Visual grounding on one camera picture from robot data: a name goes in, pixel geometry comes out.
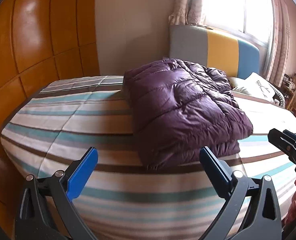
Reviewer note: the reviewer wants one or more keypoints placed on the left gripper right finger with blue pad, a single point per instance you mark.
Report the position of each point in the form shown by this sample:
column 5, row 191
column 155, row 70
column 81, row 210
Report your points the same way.
column 250, row 210

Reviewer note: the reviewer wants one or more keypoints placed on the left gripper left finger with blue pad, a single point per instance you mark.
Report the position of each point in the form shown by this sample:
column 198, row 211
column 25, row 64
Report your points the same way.
column 34, row 219

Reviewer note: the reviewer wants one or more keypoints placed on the purple quilted down jacket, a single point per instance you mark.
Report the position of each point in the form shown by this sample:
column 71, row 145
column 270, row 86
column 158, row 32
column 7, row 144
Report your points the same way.
column 179, row 107

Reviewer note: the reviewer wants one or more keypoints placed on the cluttered desk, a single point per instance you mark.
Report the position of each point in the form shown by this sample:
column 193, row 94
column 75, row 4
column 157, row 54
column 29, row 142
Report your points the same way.
column 294, row 82

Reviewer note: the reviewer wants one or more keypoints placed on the white deer print pillow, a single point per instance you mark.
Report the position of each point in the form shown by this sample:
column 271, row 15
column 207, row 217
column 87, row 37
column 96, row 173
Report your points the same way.
column 254, row 86

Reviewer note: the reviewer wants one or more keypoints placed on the right patterned curtain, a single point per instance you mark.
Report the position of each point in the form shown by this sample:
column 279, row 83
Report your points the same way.
column 279, row 44

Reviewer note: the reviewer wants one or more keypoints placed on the patterned curtain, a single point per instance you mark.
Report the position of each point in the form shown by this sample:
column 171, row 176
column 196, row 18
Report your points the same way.
column 188, row 12
column 279, row 44

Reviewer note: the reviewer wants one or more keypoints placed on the striped bed sheet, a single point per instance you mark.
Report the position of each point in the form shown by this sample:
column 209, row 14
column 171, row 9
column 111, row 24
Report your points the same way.
column 123, row 199

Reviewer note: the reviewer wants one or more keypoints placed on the grey yellow blue sofa chair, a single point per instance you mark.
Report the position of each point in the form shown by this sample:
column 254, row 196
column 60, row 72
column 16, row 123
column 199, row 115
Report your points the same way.
column 216, row 49

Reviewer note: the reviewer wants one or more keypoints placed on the window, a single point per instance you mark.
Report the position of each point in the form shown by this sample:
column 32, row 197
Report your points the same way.
column 253, row 18

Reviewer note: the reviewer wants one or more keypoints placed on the left patterned curtain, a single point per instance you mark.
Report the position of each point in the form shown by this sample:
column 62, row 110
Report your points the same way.
column 188, row 12

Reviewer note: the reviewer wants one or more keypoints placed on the wooden wardrobe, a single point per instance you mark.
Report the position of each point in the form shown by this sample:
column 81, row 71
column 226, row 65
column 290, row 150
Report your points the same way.
column 40, row 41

